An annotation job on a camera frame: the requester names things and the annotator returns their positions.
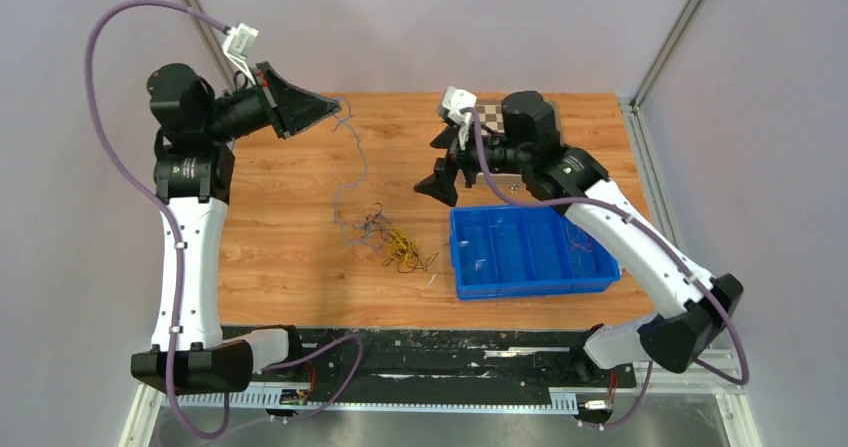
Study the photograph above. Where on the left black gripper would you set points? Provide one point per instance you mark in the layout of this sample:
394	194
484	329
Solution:
286	107

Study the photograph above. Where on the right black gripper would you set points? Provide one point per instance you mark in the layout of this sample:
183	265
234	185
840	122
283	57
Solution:
439	185

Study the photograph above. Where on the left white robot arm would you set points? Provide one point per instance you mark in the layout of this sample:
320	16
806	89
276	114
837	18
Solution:
195	162

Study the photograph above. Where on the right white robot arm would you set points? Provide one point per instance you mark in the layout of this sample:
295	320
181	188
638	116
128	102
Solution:
691	305

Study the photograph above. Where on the wooden chessboard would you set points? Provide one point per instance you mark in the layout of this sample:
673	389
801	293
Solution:
493	116

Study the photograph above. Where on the blue plastic divided bin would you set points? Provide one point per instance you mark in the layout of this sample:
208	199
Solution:
500	252

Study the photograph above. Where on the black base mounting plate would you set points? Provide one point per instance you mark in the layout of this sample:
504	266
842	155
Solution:
444	367

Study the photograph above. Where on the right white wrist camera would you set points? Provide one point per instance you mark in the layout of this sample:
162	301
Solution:
454	106

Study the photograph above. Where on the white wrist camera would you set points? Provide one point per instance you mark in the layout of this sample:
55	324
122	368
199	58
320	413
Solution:
237	44
454	106

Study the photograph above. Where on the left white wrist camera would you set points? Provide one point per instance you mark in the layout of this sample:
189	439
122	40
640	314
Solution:
237	44

